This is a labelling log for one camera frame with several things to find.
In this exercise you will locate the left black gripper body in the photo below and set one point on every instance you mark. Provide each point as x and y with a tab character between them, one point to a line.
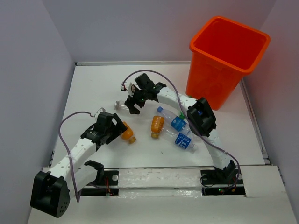
108	131

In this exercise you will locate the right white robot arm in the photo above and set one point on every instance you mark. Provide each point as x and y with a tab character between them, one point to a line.
197	112

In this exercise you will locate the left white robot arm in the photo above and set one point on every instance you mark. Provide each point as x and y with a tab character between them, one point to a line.
53	190

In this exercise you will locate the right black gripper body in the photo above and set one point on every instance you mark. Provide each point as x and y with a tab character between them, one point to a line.
138	94

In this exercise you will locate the orange juice bottle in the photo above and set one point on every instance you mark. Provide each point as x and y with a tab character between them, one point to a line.
128	135
156	126

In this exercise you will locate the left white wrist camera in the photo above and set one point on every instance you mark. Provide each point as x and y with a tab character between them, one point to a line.
100	111

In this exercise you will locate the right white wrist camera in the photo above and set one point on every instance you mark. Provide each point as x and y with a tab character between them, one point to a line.
129	87

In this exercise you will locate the clear plastic bottle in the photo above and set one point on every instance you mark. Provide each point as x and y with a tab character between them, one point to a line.
120	106

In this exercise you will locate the blue label water bottle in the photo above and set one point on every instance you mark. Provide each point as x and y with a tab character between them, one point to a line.
174	121
180	140

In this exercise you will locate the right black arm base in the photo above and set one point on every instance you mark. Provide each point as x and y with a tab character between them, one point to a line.
213	186

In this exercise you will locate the lower blue label water bottle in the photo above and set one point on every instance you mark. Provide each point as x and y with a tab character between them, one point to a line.
180	140

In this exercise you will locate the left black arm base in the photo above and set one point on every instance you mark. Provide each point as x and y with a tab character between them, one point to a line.
107	185

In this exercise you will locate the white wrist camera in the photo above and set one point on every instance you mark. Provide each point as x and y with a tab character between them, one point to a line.
129	87
100	111

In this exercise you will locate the white foam block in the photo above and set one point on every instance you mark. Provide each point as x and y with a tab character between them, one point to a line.
159	178

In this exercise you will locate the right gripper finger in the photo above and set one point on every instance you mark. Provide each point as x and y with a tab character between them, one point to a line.
130	104
141	102

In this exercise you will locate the orange plastic bin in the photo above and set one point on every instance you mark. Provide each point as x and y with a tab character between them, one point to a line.
223	52

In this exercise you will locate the upper blue label water bottle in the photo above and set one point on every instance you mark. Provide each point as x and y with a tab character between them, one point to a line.
174	121

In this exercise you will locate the green plastic bottle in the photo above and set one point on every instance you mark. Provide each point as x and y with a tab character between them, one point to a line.
182	116

